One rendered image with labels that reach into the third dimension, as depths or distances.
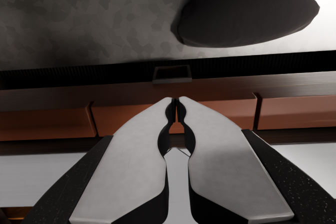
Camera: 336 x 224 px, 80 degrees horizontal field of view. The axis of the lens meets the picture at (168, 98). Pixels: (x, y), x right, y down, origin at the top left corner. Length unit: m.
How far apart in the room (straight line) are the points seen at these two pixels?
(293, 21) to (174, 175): 0.26
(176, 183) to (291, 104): 0.15
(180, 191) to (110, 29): 0.26
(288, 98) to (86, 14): 0.30
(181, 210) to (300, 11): 0.31
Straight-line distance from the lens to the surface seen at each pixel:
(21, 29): 0.41
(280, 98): 0.24
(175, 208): 0.30
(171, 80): 0.26
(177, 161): 0.23
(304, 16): 0.36
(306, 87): 0.27
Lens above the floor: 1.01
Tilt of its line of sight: 62 degrees down
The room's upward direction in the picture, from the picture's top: 177 degrees counter-clockwise
